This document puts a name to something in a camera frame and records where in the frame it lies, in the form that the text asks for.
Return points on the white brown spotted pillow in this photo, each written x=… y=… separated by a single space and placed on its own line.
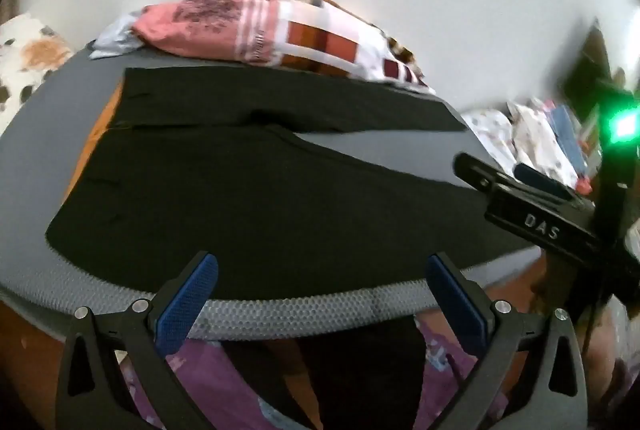
x=25 y=60

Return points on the grey textured mat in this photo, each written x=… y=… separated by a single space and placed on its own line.
x=45 y=145

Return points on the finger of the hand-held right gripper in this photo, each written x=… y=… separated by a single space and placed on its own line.
x=472 y=170
x=542 y=180

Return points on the orange bed sheet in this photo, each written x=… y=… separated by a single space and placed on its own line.
x=97 y=130

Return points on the pink patterned blanket pile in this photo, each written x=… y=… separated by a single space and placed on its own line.
x=340 y=40

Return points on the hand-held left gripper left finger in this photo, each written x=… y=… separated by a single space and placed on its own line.
x=187 y=305

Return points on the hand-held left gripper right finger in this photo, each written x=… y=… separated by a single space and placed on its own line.
x=457 y=305

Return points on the dark wooden furniture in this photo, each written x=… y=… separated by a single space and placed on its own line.
x=592 y=55

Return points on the pink patterned cloth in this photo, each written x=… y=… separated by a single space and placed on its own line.
x=200 y=22

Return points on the black pants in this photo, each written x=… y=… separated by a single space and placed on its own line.
x=260 y=210

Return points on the purple printed cloth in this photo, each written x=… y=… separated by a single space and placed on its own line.
x=210 y=375

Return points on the white floral cloth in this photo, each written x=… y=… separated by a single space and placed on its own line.
x=487 y=130
x=540 y=142

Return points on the pale blue white cloth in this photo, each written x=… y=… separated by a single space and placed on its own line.
x=112 y=37

